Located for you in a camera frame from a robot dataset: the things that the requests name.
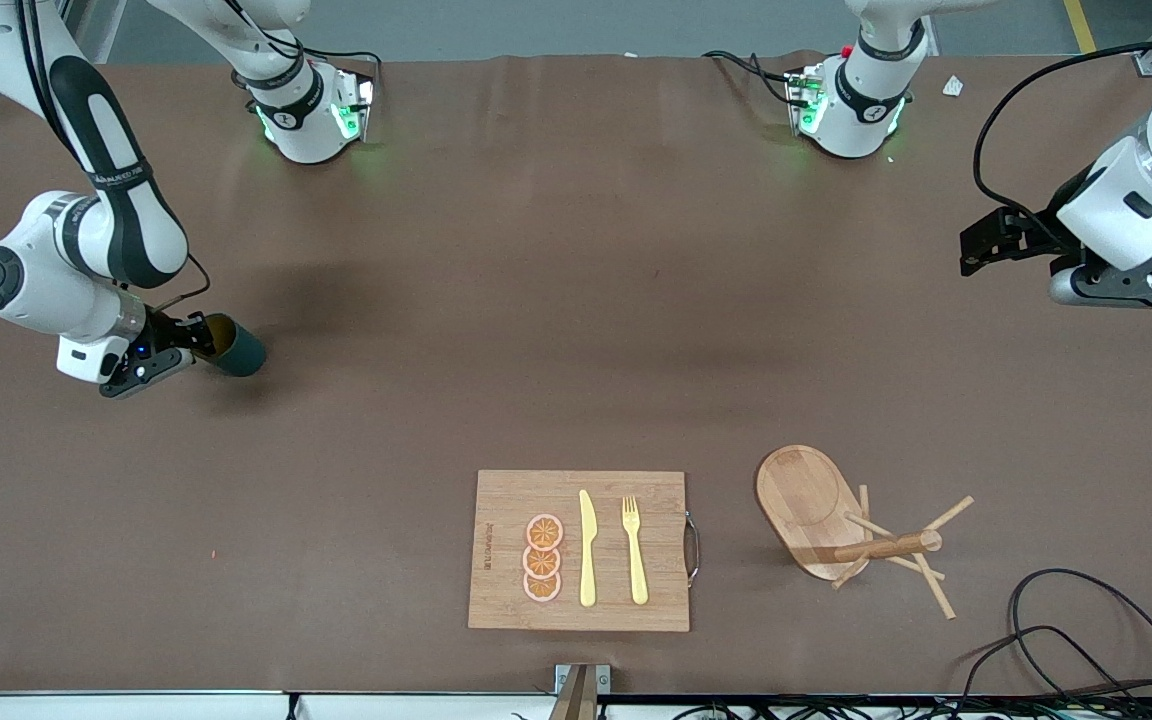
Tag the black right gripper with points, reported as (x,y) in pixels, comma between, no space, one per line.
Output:
(169,331)

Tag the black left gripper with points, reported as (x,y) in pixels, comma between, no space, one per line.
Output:
(1039,238)

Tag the dark green cup yellow inside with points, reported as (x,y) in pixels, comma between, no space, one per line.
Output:
(244,352)

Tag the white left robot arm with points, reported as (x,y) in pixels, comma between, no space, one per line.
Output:
(866,110)

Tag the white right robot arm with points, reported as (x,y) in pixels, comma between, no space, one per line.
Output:
(36,270)

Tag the wooden cup rack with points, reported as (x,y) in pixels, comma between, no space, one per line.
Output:
(806,510)

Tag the white paper scrap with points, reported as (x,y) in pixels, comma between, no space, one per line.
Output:
(953,86)

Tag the orange slice toy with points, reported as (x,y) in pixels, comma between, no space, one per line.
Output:
(544,532)
(541,562)

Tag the yellow plastic knife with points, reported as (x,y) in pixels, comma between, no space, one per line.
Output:
(588,560)

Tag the yellow plastic fork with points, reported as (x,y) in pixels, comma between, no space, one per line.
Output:
(636,570)

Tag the white table edge rail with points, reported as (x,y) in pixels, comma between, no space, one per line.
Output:
(136,707)

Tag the metal table clamp bracket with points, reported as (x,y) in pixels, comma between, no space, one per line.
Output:
(581,680)

